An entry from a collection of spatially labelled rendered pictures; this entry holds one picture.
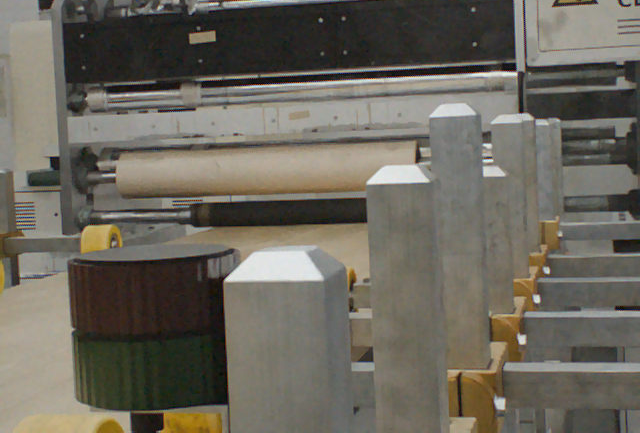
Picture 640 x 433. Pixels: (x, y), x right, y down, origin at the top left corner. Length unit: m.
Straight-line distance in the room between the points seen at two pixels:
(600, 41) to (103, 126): 1.29
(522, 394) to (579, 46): 2.02
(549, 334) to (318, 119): 1.89
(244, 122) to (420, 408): 2.45
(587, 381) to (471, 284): 0.12
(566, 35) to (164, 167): 1.08
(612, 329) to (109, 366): 0.83
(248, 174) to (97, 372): 2.67
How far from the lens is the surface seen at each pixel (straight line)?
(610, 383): 0.94
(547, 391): 0.94
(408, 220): 0.63
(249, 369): 0.40
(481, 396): 0.87
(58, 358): 1.43
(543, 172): 2.13
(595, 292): 1.43
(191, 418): 0.98
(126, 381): 0.40
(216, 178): 3.10
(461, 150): 0.88
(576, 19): 2.91
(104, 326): 0.40
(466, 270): 0.89
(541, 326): 1.19
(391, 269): 0.64
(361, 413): 1.53
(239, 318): 0.40
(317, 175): 3.02
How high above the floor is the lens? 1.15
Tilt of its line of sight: 3 degrees down
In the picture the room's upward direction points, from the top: 3 degrees counter-clockwise
